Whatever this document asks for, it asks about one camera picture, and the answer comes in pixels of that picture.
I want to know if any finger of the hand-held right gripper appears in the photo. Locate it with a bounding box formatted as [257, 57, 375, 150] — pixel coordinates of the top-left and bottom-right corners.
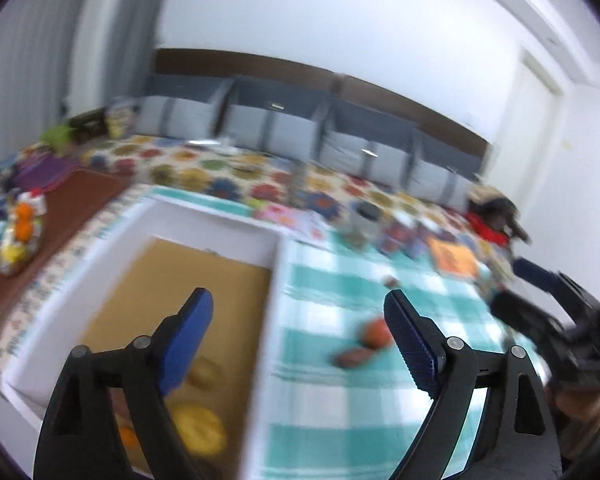
[490, 290, 566, 346]
[514, 257, 600, 311]

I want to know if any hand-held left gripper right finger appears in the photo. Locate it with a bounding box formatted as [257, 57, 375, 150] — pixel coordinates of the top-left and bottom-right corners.
[382, 289, 563, 480]

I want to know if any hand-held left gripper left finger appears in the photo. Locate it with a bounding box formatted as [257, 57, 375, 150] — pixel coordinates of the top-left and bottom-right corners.
[34, 287, 214, 480]

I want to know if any green-brown pear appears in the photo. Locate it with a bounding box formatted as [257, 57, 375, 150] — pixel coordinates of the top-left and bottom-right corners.
[187, 357, 223, 391]

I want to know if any red apple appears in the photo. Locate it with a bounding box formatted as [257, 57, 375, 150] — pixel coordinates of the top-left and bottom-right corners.
[360, 317, 396, 351]

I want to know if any sweet potato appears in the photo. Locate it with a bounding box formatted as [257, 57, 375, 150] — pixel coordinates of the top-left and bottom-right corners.
[332, 346, 381, 370]

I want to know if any yellow pear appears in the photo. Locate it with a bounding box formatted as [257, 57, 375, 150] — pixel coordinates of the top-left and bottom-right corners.
[172, 405, 227, 453]

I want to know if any white cardboard box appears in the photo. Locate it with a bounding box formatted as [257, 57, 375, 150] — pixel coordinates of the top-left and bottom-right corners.
[0, 195, 287, 480]

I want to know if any person's right hand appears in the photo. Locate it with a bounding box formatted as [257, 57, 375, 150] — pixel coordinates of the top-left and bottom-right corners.
[552, 385, 600, 461]

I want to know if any red cloth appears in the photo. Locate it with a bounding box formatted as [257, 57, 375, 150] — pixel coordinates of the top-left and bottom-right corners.
[467, 212, 511, 246]

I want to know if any dark bag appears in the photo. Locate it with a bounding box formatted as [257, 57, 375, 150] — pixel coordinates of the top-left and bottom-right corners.
[467, 185, 531, 246]

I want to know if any orange book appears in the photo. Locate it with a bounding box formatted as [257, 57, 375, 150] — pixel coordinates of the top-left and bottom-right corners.
[427, 237, 481, 278]

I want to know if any green plaid tablecloth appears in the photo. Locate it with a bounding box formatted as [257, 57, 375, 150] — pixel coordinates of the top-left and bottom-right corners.
[145, 185, 556, 480]

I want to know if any can with orange label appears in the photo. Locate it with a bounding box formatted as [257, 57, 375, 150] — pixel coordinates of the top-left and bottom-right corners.
[380, 215, 411, 256]

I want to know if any clear jar with black lid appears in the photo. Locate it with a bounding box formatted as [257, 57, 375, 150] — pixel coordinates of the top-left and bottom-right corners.
[347, 202, 381, 248]

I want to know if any grey two-tone pillow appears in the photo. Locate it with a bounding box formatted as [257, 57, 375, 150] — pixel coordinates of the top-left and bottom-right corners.
[410, 127, 483, 211]
[220, 76, 336, 156]
[320, 100, 421, 183]
[137, 74, 231, 141]

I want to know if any white door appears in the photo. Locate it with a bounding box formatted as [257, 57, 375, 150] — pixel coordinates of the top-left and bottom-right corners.
[497, 47, 566, 211]

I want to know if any pink packet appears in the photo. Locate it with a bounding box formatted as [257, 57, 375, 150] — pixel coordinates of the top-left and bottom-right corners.
[255, 202, 301, 231]

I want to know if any white card with red print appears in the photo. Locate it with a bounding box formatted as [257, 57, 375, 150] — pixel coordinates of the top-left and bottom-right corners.
[295, 210, 331, 241]

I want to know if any floral blanket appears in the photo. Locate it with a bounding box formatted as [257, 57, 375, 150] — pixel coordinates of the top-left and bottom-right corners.
[0, 132, 511, 281]

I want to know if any brown woven mat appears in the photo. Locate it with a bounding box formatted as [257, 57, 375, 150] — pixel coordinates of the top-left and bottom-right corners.
[0, 170, 131, 361]

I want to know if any glass fruit bowl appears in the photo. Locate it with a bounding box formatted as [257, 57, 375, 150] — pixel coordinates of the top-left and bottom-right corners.
[0, 187, 48, 276]

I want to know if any brown sofa backrest panel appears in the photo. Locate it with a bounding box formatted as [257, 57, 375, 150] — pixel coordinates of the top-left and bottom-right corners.
[152, 49, 346, 106]
[342, 75, 496, 161]

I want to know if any purple mat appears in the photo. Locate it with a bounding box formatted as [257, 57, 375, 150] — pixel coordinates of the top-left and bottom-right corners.
[12, 152, 76, 188]

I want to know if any clear plastic snack bag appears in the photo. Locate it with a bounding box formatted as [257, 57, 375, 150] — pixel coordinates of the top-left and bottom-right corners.
[105, 100, 138, 138]

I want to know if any green cloth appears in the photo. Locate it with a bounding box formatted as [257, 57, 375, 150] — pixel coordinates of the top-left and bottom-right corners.
[40, 122, 78, 153]

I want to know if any grey curtain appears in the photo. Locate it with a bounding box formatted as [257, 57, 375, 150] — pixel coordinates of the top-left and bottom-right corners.
[72, 0, 176, 121]

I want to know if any white pleated curtain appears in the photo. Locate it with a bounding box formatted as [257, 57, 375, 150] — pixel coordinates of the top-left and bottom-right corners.
[0, 0, 88, 161]

